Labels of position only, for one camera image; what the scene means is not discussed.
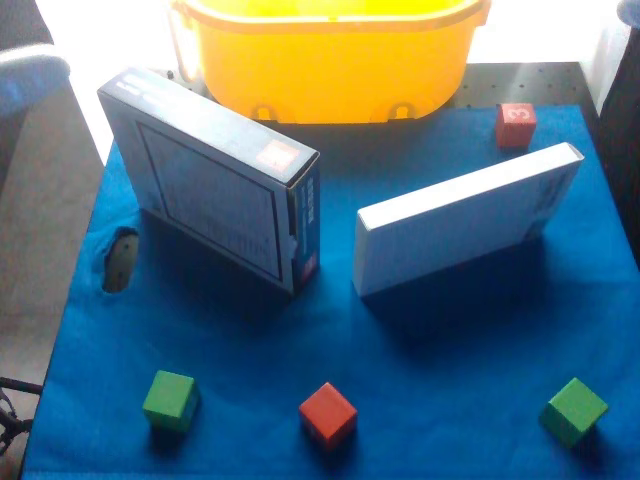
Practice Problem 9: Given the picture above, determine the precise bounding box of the plain green cube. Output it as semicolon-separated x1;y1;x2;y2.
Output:
539;376;610;448

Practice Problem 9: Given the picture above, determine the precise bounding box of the yellow plastic bin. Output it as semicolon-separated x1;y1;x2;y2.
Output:
168;0;493;125

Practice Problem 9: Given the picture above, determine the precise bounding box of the blue cloth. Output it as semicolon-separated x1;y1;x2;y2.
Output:
22;103;640;480

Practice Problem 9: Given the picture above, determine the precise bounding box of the plain red cube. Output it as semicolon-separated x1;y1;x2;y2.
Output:
298;382;359;452

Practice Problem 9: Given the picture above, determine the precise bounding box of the green cube with printed side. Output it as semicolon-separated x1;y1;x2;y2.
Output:
141;369;201;434

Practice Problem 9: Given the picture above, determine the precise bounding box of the dark blue box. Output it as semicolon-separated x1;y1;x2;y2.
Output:
96;66;322;297

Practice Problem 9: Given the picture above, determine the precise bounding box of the white box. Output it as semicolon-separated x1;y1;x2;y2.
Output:
351;141;586;298

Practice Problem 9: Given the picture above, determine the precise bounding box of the black tripod stand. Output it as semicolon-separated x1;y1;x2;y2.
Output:
0;376;43;457

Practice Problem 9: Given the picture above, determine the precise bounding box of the red cube with number three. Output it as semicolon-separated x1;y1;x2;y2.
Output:
494;102;538;150

